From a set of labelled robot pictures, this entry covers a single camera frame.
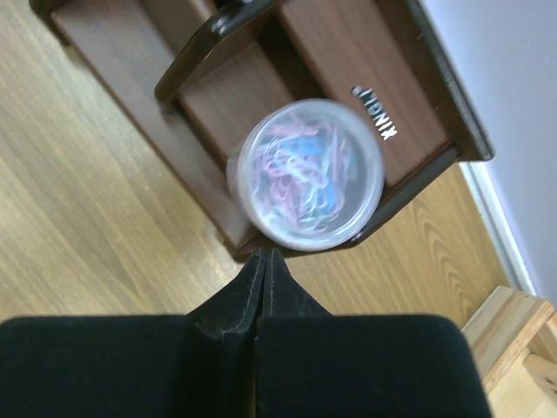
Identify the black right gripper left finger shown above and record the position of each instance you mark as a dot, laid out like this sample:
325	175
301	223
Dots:
197	364

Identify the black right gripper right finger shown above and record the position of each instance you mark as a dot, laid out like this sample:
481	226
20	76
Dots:
311	363

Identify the brown wooden desk organizer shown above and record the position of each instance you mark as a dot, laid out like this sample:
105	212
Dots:
196	76

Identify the wooden clothes rack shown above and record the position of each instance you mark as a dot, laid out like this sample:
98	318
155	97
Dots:
513	339

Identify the clear round pin container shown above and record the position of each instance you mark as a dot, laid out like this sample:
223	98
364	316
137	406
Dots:
309	176

